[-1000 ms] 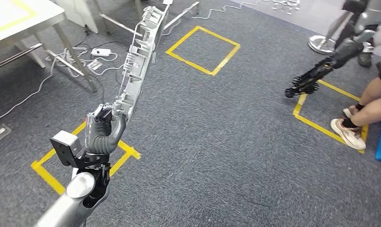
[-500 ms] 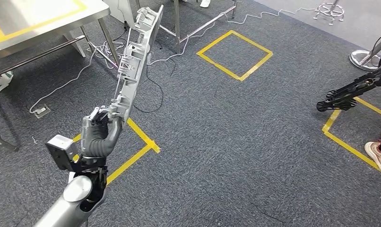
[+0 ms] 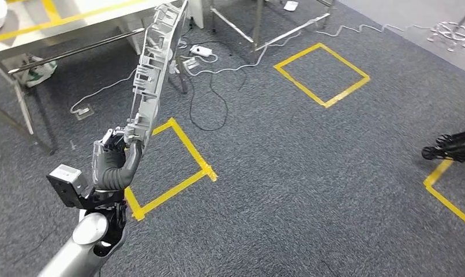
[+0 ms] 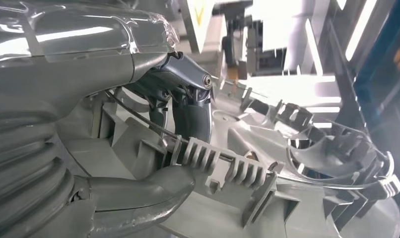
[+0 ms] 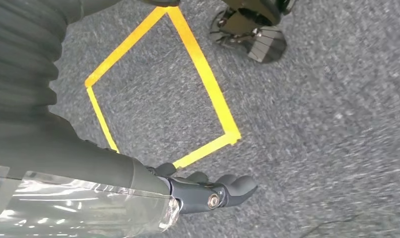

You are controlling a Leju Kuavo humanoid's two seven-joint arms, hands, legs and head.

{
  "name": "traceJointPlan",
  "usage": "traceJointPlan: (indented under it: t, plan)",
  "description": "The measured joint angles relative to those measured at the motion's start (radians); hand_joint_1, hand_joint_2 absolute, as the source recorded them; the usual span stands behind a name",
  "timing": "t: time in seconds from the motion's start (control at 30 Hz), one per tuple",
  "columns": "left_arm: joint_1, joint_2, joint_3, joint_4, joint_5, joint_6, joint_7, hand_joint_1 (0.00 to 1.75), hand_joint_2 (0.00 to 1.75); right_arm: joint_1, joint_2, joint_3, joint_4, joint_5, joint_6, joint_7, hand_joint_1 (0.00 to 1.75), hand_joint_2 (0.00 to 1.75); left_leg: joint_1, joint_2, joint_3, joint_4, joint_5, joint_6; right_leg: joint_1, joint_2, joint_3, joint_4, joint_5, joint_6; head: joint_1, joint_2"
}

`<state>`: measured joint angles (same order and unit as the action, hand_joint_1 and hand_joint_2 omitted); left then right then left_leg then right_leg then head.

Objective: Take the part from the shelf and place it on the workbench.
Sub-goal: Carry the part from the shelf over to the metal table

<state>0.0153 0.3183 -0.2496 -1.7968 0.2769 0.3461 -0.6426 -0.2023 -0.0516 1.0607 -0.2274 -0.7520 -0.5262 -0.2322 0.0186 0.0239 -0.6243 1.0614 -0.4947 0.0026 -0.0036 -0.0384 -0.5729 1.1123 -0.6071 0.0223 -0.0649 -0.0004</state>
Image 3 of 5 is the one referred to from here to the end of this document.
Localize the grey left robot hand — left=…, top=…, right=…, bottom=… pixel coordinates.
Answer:
left=92, top=127, right=144, bottom=177

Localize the grey plastic wheel cover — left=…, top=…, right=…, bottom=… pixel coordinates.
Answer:
left=123, top=0, right=190, bottom=154

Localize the floor socket plate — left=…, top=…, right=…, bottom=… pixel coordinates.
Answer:
left=74, top=103, right=96, bottom=122

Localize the yellow floor tape square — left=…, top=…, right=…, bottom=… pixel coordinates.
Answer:
left=272, top=42, right=372, bottom=110
left=422, top=158, right=465, bottom=233
left=123, top=117, right=219, bottom=223

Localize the white green plastic bag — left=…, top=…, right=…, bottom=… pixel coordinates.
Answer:
left=20, top=54, right=59, bottom=89

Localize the white power strip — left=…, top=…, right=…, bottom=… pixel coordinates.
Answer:
left=189, top=44, right=215, bottom=58

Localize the black tripod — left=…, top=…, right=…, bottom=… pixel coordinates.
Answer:
left=421, top=128, right=465, bottom=164

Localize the chrome chair base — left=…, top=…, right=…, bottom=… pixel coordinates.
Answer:
left=426, top=20, right=465, bottom=54

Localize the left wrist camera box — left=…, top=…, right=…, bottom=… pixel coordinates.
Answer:
left=45, top=164, right=89, bottom=209

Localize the white floor cable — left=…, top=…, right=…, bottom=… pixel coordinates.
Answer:
left=69, top=69, right=139, bottom=115
left=186, top=32, right=303, bottom=77
left=315, top=23, right=434, bottom=39

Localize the black floor cable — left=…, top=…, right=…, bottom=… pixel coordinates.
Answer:
left=185, top=38, right=250, bottom=133

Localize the metal table frame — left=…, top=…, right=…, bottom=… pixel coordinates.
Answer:
left=209, top=0, right=333, bottom=65

